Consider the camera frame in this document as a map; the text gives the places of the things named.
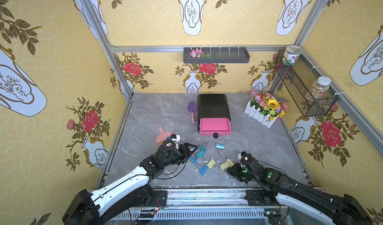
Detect grey wall shelf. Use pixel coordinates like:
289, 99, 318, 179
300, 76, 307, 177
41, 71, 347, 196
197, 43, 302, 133
183, 46, 250, 64

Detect yellow binder clip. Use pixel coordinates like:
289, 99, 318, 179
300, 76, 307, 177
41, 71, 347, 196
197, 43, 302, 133
206, 159, 216, 169
226, 158, 234, 167

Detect black pink drawer cabinet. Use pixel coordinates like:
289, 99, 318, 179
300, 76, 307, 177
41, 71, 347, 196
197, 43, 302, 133
197, 94, 232, 138

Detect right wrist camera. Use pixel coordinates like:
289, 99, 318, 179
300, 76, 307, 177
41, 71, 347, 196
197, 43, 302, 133
237, 151, 247, 161

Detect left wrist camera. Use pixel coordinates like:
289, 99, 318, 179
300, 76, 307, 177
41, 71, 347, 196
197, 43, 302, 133
168, 134, 181, 149

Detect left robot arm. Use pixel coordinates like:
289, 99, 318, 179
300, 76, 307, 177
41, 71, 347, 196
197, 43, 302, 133
62, 140, 198, 225

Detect gold binder clip bottom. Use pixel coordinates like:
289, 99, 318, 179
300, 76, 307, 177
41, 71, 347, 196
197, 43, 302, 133
219, 162, 230, 171

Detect black wire basket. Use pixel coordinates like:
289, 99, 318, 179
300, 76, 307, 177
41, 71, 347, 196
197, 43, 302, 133
275, 51, 338, 117

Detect blue binder clip lower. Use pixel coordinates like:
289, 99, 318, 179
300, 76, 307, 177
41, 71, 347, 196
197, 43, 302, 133
199, 165, 209, 176

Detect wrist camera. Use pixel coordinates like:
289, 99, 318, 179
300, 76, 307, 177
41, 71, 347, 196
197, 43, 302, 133
237, 151, 247, 161
168, 134, 181, 149

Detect jar with green label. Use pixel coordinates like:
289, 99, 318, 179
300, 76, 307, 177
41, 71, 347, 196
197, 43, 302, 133
281, 45, 302, 65

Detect clear jar white lid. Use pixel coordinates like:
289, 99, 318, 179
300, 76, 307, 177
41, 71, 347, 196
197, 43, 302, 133
305, 76, 332, 102

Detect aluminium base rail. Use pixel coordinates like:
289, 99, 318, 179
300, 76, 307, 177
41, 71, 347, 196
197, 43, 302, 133
86, 187, 342, 225

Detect purple toy shovel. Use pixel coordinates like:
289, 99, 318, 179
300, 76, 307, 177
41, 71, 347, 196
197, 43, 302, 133
188, 101, 197, 124

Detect flower planter white fence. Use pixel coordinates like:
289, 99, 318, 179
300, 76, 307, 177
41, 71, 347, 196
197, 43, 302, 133
244, 89, 288, 128

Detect pink flowers on shelf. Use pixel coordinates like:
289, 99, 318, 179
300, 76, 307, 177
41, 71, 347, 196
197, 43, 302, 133
189, 48, 212, 58

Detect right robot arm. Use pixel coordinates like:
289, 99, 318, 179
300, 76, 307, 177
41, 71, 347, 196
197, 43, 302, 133
227, 152, 373, 225

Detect blue binder clip middle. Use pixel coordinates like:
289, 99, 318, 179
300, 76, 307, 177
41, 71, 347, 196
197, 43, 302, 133
189, 156, 197, 165

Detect blue binder clip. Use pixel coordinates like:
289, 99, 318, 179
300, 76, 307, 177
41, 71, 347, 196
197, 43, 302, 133
199, 165, 209, 176
189, 156, 197, 165

